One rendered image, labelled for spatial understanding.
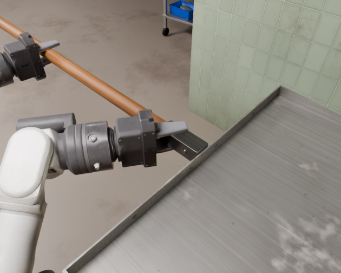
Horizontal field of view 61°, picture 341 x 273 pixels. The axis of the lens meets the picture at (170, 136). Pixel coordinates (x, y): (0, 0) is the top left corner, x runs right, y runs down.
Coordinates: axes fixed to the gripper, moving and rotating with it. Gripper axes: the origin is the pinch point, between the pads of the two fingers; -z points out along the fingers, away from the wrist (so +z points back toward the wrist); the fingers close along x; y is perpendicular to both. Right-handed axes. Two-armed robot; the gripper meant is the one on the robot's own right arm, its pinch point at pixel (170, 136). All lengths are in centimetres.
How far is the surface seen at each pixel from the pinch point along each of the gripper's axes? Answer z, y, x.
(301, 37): -89, -90, 31
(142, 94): -12, -181, 122
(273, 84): -85, -96, 63
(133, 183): 7, -82, 122
